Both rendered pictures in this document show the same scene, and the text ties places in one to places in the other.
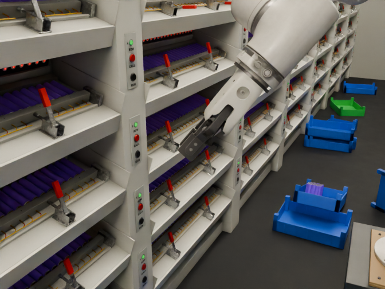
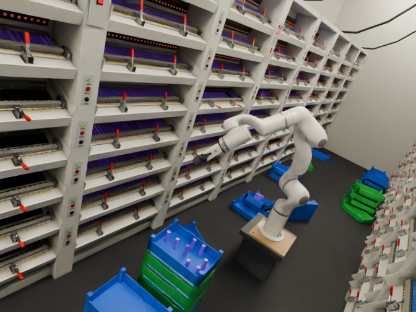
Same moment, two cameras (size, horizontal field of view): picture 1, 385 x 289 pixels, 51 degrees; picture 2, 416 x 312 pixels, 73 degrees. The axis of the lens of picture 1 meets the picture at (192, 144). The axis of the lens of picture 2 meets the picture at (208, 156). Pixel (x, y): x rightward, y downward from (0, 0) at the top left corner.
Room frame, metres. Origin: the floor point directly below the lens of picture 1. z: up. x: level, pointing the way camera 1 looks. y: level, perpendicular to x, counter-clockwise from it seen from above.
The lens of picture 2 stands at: (-0.74, -0.11, 1.42)
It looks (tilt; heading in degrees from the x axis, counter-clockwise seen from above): 24 degrees down; 2
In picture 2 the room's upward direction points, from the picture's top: 19 degrees clockwise
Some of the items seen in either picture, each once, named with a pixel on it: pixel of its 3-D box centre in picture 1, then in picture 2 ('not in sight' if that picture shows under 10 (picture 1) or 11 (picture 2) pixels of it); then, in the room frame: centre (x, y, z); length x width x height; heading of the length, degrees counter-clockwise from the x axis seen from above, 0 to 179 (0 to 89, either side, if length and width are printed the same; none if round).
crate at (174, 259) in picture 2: not in sight; (186, 249); (0.32, -0.11, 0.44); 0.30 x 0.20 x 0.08; 69
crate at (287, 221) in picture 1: (312, 219); (249, 209); (1.52, -0.53, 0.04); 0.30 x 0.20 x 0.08; 62
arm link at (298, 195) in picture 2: not in sight; (291, 199); (0.90, -0.63, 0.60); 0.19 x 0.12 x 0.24; 29
